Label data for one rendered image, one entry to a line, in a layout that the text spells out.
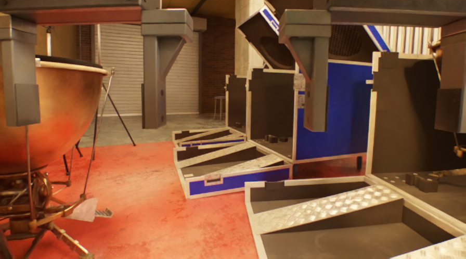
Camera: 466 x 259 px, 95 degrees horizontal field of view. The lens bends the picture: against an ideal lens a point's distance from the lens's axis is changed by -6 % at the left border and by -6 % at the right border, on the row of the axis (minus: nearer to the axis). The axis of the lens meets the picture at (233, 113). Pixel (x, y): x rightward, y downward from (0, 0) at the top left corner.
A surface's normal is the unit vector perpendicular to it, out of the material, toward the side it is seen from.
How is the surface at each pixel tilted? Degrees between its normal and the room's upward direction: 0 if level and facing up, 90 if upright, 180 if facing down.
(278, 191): 90
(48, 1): 90
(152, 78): 90
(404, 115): 90
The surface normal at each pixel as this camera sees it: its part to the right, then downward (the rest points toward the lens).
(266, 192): 0.07, 0.09
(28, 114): 1.00, 0.01
